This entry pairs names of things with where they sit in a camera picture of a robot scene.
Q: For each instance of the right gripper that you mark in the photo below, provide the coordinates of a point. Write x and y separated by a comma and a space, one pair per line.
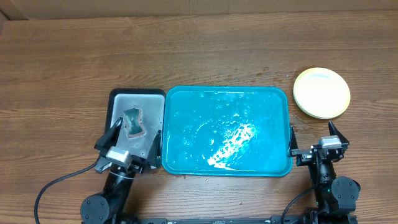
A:
315, 154

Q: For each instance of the black metal sponge tray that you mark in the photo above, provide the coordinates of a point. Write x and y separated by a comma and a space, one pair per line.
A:
152, 104

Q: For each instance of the yellow plate front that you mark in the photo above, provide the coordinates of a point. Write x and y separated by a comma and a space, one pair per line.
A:
322, 92

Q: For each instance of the pink green sponge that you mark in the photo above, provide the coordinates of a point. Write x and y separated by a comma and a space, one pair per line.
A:
133, 123

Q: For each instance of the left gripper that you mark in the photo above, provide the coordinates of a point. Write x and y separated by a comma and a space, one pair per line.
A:
154, 158

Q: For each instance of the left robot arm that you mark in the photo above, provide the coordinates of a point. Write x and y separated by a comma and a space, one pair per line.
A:
108, 205

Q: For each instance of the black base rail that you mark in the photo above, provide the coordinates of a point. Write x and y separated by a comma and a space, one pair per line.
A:
276, 219

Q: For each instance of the light blue plate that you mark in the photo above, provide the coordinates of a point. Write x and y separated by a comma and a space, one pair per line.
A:
310, 114

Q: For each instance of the teal plastic tray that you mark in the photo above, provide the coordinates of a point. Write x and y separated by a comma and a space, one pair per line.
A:
226, 131

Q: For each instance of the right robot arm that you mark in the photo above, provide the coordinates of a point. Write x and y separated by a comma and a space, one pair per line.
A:
335, 196

